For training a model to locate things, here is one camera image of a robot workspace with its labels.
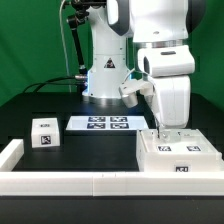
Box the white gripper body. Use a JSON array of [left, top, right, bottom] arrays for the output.
[[137, 45, 195, 128]]

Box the white door panel with tags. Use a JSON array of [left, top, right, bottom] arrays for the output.
[[140, 129, 180, 153]]

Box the white cabinet body box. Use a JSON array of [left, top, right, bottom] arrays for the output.
[[136, 129, 224, 172]]

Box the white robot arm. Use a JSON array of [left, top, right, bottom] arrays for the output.
[[83, 0, 206, 131]]

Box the white cabinet top block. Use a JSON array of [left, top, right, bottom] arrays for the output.
[[31, 118, 60, 148]]

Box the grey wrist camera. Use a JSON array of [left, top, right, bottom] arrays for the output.
[[119, 79, 153, 108]]

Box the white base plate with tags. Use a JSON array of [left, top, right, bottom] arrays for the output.
[[66, 116, 148, 131]]

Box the black cable bundle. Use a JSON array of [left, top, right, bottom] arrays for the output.
[[22, 74, 89, 94]]

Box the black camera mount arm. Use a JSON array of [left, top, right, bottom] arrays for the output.
[[67, 0, 106, 80]]

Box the white hanging cable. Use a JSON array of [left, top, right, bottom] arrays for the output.
[[58, 0, 73, 94]]

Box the white U-shaped fence wall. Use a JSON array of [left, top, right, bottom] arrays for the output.
[[0, 139, 224, 196]]

